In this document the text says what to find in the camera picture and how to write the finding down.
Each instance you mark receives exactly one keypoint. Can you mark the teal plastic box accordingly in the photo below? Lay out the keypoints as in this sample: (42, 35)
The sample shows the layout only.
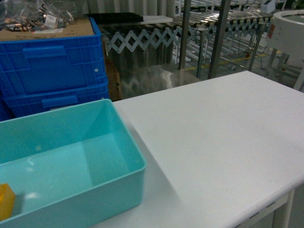
(72, 167)

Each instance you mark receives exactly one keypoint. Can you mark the yellow toy block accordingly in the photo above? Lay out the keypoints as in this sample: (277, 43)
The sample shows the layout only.
(7, 199)

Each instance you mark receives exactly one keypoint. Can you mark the expandable roller conveyor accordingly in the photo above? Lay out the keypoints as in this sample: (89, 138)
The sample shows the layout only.
(241, 28)

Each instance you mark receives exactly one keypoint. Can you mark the black tray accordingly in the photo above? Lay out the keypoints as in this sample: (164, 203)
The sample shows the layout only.
(111, 18)

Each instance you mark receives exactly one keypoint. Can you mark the cardboard sheet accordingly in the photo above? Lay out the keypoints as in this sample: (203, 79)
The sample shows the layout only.
(47, 29)

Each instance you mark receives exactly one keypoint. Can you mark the blue crate right top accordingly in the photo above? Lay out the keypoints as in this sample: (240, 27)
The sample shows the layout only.
(41, 62)

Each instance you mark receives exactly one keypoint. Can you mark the blue crate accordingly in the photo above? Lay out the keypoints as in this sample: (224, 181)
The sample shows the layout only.
(41, 62)
(23, 105)

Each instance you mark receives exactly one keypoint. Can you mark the blue crate right bottom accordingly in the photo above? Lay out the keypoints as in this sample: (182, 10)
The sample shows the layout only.
(23, 105)

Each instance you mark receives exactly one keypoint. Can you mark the white round conveyor table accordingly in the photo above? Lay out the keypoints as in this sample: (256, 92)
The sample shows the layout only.
(286, 34)

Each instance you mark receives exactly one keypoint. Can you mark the clear plastic bag of parts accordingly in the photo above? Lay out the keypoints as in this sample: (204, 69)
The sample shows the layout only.
(37, 15)

